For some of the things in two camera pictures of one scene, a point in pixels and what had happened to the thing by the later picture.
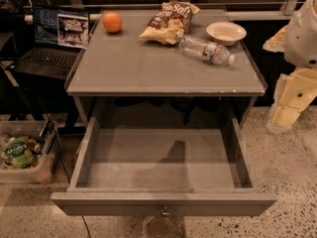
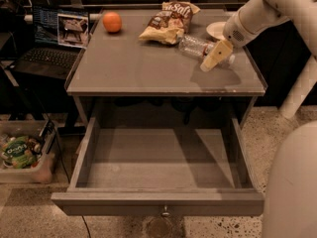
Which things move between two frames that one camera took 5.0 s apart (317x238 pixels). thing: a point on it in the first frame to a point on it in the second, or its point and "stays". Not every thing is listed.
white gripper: (302, 42) to (233, 31)
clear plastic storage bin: (24, 159) stays
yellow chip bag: (172, 24) stays
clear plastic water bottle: (210, 53) stays
